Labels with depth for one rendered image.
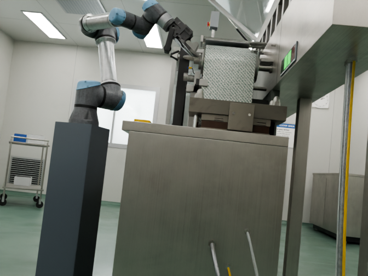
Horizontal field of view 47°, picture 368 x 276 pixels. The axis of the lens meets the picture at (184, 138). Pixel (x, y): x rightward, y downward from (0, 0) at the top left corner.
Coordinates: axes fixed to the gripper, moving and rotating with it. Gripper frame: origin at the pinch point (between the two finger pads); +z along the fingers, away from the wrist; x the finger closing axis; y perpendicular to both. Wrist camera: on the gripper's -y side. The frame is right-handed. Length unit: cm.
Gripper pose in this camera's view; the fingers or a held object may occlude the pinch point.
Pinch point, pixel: (195, 57)
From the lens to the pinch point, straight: 202.7
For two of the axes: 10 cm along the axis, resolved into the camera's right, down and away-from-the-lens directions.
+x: 0.2, 0.8, 10.0
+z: 7.0, 7.1, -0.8
